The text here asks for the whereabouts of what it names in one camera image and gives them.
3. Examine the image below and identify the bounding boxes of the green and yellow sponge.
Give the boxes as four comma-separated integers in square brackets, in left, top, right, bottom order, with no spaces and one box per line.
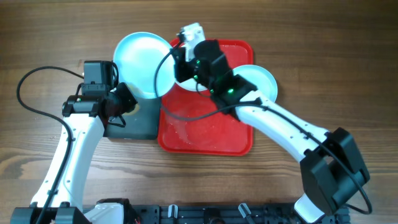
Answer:
[124,83,140,115]

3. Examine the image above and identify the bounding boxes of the light blue plate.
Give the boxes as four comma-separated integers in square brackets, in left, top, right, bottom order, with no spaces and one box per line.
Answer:
[113,32,175,99]
[233,65,278,102]

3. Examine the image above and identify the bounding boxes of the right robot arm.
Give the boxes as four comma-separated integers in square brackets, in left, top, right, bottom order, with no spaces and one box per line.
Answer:
[170,40,370,223]

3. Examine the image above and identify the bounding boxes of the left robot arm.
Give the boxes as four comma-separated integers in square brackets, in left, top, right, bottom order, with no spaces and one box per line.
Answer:
[10,60,140,223]

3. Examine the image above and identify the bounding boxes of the black rectangular tray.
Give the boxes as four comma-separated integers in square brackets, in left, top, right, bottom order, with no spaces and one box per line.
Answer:
[104,96,160,140]

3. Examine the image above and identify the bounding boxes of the red plastic tray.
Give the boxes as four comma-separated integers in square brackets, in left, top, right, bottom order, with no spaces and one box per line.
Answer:
[157,39,254,156]

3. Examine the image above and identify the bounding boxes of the white round plate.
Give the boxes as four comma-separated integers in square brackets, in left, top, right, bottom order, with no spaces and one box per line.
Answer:
[175,78,207,91]

